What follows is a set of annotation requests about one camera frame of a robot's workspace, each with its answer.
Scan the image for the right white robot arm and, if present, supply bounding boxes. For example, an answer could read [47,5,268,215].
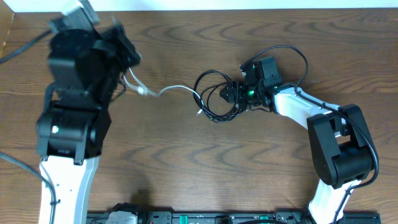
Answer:
[220,57,377,223]

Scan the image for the black usb cable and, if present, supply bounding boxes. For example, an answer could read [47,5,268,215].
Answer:
[192,69,248,124]

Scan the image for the white usb cable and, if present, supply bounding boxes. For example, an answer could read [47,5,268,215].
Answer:
[123,67,205,116]

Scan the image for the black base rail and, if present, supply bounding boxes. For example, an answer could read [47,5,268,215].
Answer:
[85,203,382,224]

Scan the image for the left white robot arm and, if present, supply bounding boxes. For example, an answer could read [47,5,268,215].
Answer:
[36,24,141,223]

